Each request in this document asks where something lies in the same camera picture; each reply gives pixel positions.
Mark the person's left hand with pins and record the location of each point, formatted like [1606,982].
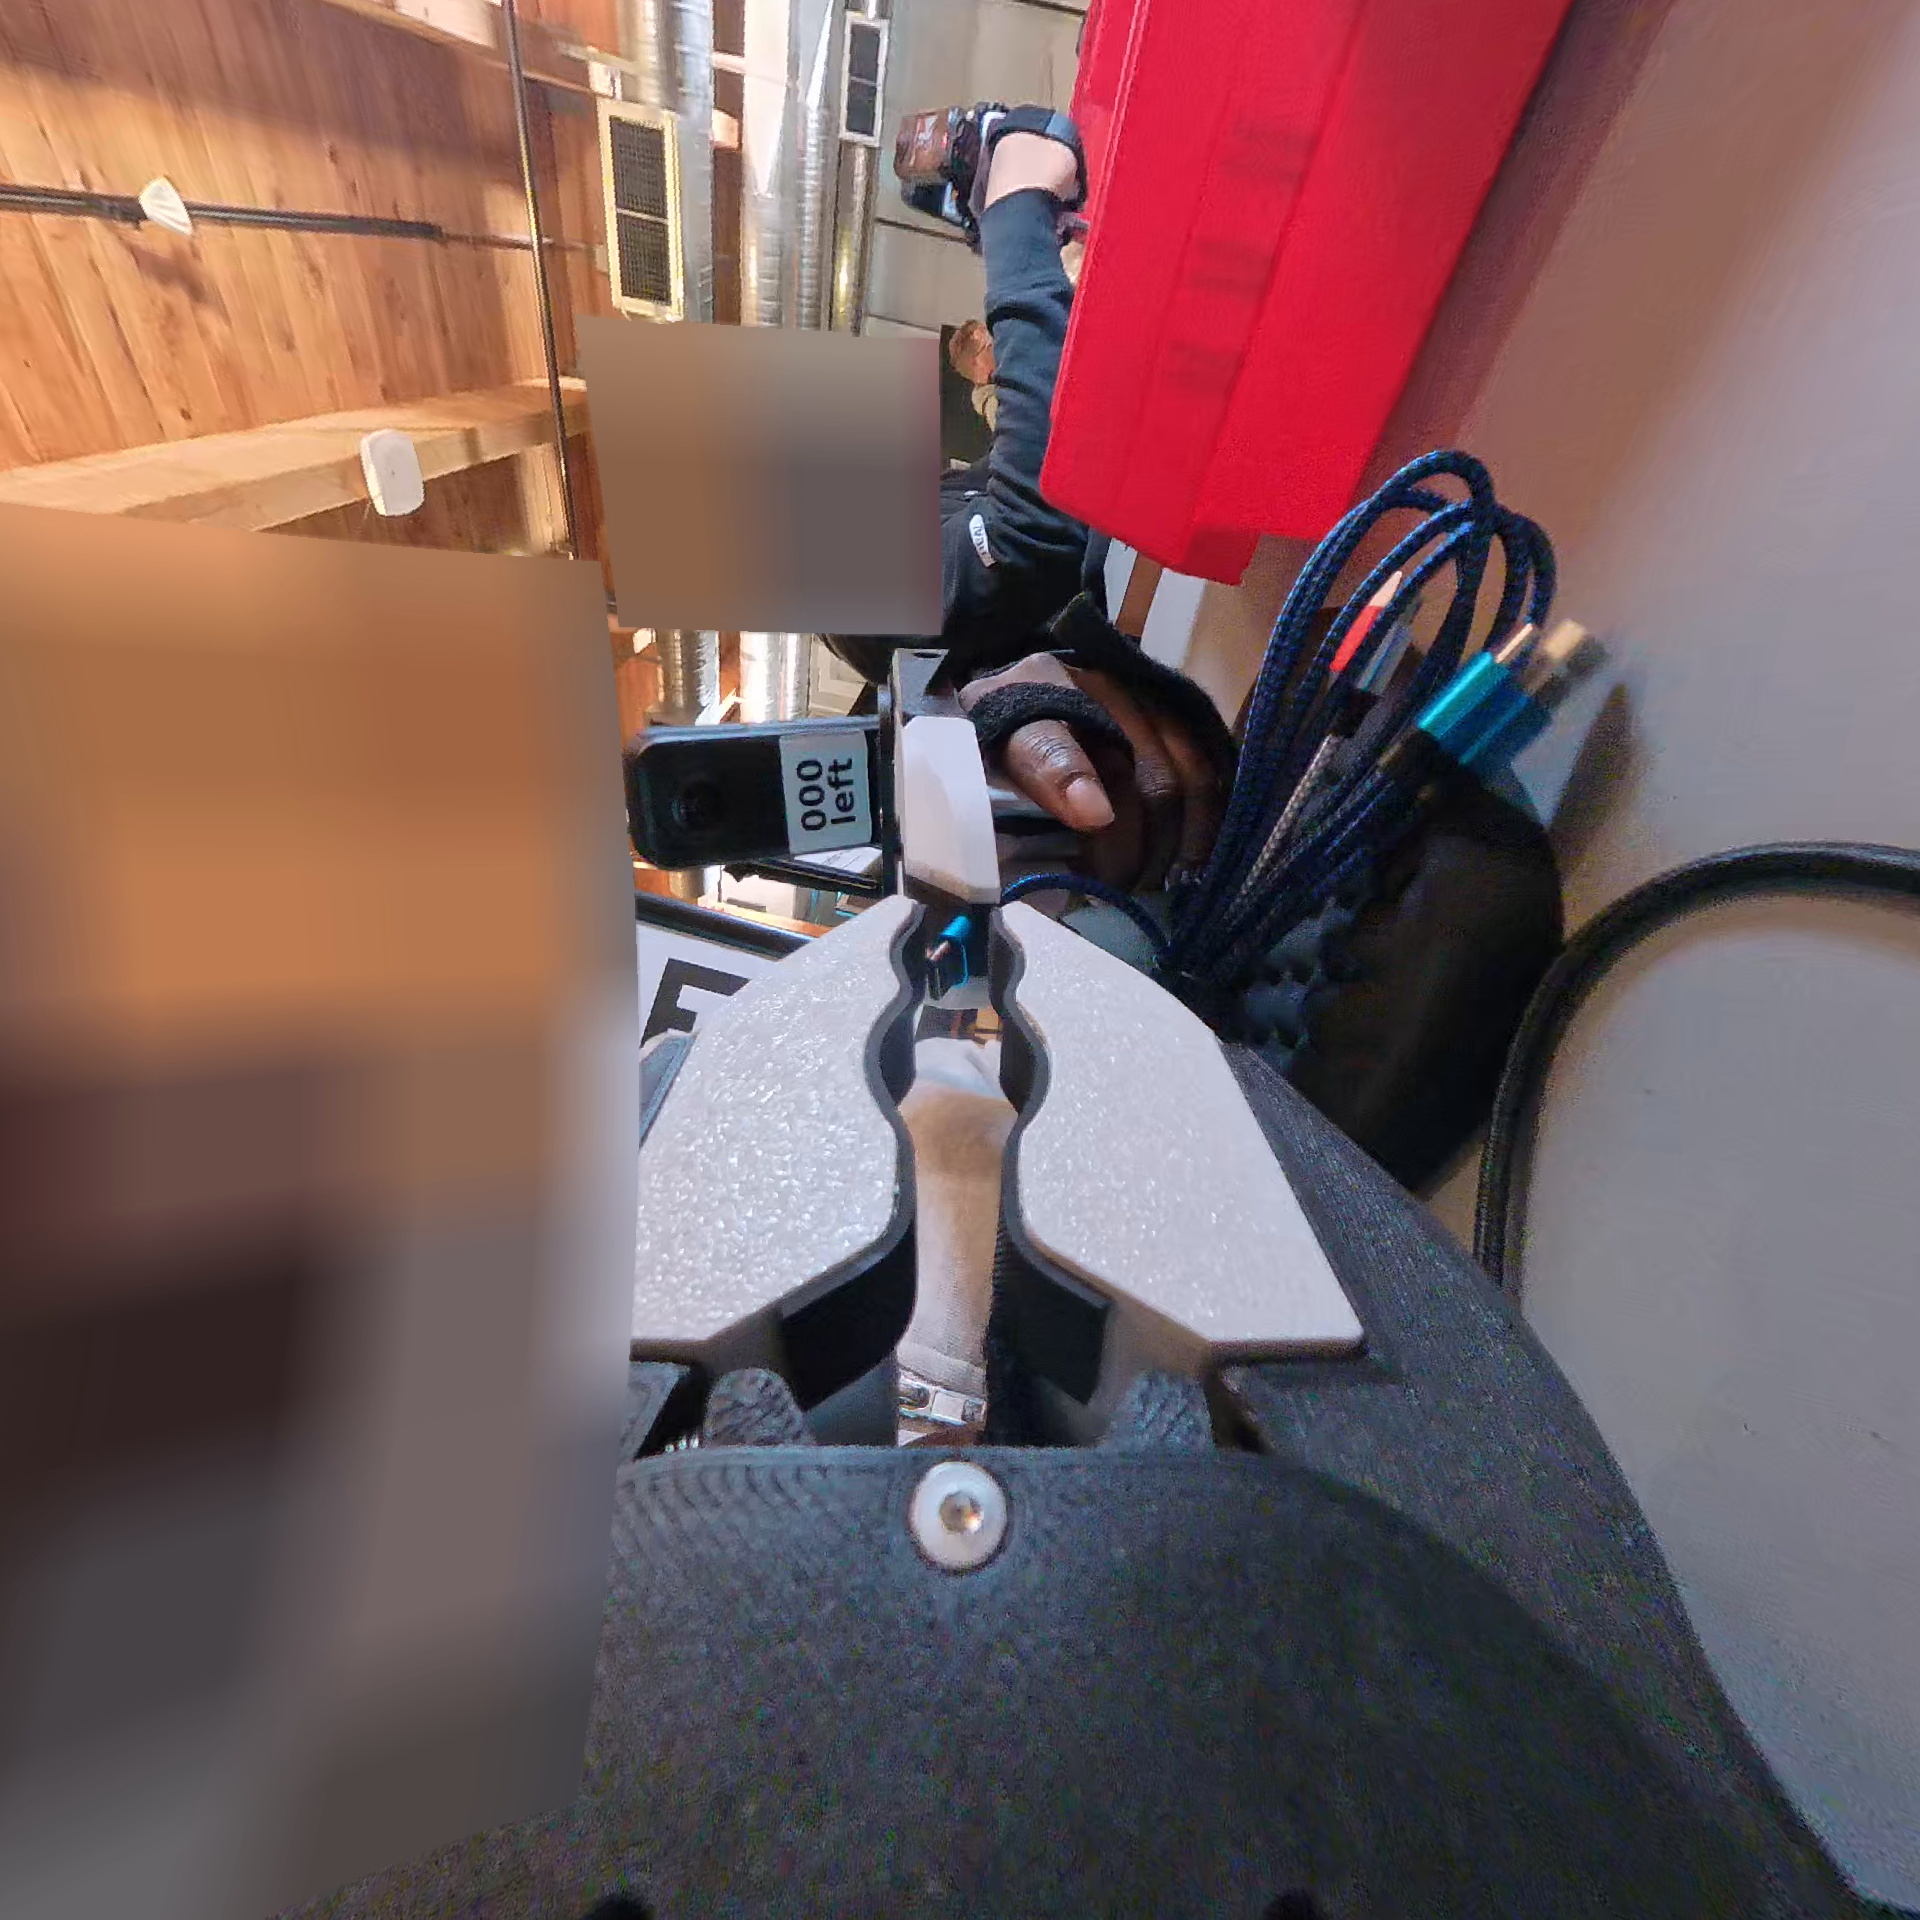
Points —
[1110,750]

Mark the black mesh cushion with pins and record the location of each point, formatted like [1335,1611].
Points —
[1425,975]

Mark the red plastic bin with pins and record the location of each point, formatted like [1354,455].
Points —
[1277,300]

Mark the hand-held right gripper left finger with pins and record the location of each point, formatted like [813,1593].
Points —
[764,1140]

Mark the white wall vent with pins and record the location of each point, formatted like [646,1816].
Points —
[642,211]

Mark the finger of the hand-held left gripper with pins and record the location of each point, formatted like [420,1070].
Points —
[949,810]

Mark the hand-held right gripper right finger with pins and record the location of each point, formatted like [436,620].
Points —
[1172,1184]

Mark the silver air duct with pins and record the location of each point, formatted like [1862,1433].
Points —
[780,150]

